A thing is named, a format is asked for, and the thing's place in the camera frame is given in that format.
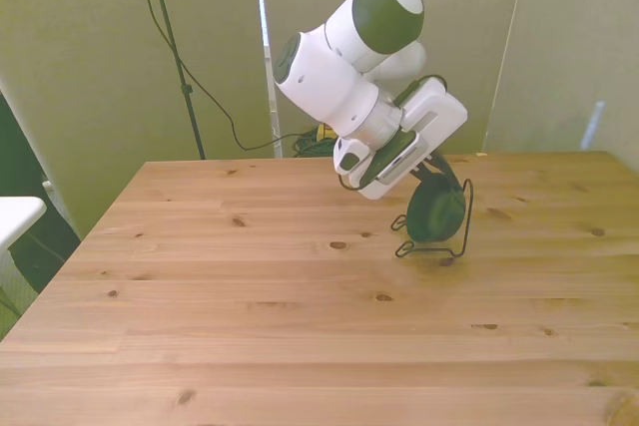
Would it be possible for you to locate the thin black tripod pole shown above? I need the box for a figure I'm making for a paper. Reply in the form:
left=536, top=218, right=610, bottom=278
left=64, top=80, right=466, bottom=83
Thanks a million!
left=142, top=0, right=208, bottom=161

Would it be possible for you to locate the black fabric sheet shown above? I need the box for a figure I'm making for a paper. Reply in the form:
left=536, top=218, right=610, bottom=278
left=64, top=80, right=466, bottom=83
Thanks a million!
left=0, top=91, right=82, bottom=293

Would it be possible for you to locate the white side table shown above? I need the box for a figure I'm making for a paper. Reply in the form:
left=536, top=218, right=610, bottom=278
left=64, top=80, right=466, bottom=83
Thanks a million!
left=0, top=195, right=48, bottom=250

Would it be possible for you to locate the white plastic bar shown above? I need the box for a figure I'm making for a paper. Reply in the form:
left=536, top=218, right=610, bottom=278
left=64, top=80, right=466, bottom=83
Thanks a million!
left=580, top=99, right=608, bottom=151

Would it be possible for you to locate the black tripod camera cable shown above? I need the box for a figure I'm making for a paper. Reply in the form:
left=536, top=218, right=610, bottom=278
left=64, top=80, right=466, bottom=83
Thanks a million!
left=125, top=0, right=296, bottom=152

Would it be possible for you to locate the dark green bowl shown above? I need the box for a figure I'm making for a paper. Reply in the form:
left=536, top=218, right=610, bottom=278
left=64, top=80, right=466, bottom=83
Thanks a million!
left=405, top=171, right=468, bottom=243

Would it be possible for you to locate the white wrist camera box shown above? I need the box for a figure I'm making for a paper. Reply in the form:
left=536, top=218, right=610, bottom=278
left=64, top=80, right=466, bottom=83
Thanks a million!
left=332, top=137, right=373, bottom=176

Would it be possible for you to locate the white vertical rail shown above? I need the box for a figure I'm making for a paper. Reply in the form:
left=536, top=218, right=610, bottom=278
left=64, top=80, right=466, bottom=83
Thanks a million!
left=253, top=0, right=284, bottom=159

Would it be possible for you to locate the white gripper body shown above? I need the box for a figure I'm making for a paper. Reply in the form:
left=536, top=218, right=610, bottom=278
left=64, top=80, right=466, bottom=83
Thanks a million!
left=348, top=78, right=469, bottom=201

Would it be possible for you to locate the black wire bowl stand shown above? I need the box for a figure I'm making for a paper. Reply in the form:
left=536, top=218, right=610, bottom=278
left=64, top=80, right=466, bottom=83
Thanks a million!
left=390, top=178, right=474, bottom=259

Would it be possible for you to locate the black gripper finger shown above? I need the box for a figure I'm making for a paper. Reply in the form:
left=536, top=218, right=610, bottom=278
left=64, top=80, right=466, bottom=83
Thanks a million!
left=408, top=165, right=436, bottom=186
left=423, top=151, right=463, bottom=193

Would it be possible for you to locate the green coiled cable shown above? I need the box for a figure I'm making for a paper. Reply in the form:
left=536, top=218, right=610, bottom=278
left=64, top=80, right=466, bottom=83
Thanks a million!
left=292, top=127, right=341, bottom=159

